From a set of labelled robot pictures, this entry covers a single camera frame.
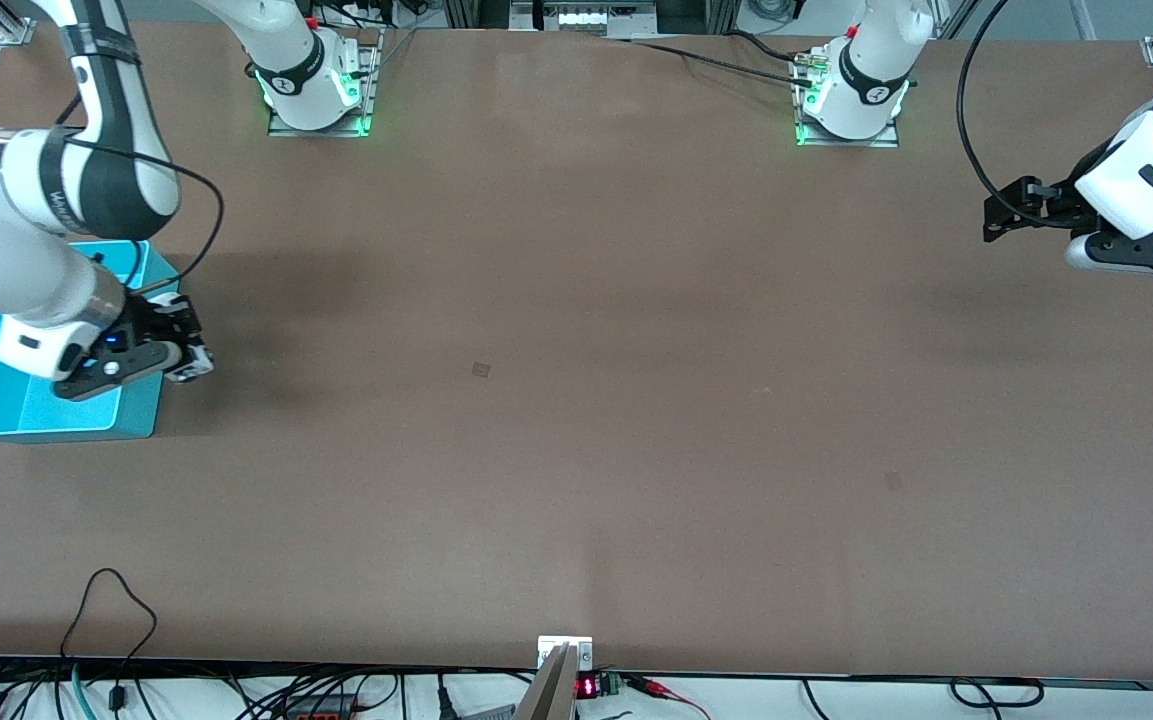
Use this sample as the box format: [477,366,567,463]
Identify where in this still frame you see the white jeep toy black roof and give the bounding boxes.
[150,290,216,385]

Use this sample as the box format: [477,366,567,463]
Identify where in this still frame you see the cyan plastic bin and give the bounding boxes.
[0,240,182,441]

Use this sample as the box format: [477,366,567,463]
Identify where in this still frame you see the lit control box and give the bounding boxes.
[510,0,659,33]

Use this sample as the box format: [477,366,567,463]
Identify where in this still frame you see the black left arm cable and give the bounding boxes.
[955,0,1017,219]

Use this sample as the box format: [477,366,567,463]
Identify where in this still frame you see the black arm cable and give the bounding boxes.
[955,0,1017,219]
[54,95,227,299]

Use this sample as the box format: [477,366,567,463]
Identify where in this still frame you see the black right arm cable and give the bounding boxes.
[54,95,227,299]

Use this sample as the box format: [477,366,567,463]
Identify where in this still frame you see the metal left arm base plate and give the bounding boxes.
[793,50,903,150]

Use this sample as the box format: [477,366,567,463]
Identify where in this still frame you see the thick black cable on table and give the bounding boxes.
[724,29,805,61]

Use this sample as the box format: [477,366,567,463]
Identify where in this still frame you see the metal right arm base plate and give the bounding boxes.
[267,27,383,139]

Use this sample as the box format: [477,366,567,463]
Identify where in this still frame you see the thin black cable on table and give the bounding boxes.
[621,38,822,87]

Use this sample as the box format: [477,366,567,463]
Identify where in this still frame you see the black looped cable with ferrite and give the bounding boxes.
[60,568,159,713]

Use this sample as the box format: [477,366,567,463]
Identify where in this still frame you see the teal cable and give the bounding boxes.
[70,662,99,720]

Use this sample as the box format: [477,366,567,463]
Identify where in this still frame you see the black coiled cable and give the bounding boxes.
[949,677,1046,710]

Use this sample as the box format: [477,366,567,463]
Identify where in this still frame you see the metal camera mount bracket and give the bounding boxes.
[513,635,595,720]

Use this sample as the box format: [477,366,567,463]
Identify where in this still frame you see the red clip wire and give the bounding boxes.
[624,675,713,720]

